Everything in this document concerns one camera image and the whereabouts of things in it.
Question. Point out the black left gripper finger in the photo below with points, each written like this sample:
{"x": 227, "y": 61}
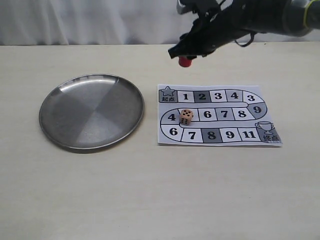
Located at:
{"x": 178, "y": 50}

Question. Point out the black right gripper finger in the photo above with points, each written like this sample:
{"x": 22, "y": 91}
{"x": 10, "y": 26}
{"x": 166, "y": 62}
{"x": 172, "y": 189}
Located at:
{"x": 193, "y": 56}

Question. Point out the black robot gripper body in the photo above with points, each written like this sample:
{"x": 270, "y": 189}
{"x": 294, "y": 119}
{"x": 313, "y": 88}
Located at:
{"x": 215, "y": 29}

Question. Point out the red cylinder game piece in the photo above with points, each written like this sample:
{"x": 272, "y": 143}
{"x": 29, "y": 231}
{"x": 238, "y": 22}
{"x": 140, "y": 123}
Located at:
{"x": 184, "y": 62}

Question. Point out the wooden die with black pips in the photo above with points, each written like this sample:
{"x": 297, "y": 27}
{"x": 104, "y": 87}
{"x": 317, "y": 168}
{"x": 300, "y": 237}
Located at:
{"x": 186, "y": 116}

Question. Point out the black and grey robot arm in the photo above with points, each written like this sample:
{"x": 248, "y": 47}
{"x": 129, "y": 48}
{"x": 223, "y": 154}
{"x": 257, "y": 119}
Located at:
{"x": 293, "y": 18}

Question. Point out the printed paper game board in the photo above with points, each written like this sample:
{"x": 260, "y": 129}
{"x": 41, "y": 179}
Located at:
{"x": 223, "y": 115}

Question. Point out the round stainless steel plate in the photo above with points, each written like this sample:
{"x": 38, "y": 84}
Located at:
{"x": 92, "y": 112}

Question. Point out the white curtain backdrop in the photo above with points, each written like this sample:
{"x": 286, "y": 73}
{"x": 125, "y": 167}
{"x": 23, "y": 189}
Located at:
{"x": 92, "y": 22}

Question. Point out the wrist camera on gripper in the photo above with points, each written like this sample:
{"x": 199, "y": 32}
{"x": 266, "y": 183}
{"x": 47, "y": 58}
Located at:
{"x": 199, "y": 7}

